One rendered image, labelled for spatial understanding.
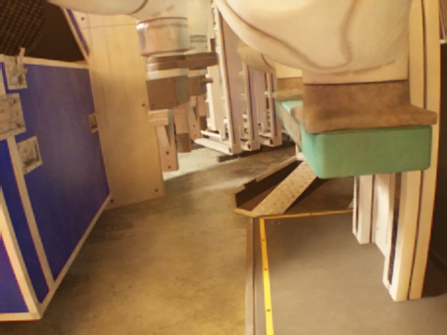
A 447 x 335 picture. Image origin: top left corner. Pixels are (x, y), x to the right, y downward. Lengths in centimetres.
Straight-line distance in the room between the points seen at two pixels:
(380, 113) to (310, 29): 25
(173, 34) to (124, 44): 178
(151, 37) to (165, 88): 9
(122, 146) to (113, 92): 36
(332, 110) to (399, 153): 10
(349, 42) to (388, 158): 23
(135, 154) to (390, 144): 206
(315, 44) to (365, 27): 4
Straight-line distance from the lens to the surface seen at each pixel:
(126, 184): 240
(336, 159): 43
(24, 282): 111
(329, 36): 24
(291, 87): 92
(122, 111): 232
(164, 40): 57
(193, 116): 81
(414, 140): 47
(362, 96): 45
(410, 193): 68
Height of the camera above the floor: 80
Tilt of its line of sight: 15 degrees down
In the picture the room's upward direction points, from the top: 6 degrees counter-clockwise
